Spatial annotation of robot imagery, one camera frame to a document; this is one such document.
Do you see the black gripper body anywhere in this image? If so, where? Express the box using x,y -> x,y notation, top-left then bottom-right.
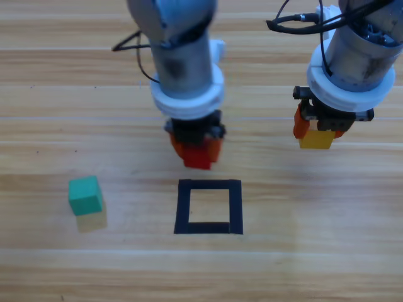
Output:
292,86 -> 375,132
163,109 -> 227,145

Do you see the yellow wooden block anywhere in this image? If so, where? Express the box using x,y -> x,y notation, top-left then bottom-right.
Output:
298,129 -> 336,150

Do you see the red wooden block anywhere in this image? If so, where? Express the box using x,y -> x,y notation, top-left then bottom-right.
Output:
183,145 -> 212,171

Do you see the green wooden block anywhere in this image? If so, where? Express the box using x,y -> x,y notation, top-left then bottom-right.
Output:
68,175 -> 104,217

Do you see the black tape square outline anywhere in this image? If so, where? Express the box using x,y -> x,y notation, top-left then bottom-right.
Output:
173,178 -> 244,236

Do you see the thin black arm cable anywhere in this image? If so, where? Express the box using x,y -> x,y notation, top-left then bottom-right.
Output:
275,0 -> 334,77

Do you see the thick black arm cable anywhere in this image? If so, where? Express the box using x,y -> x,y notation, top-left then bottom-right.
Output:
266,0 -> 391,36

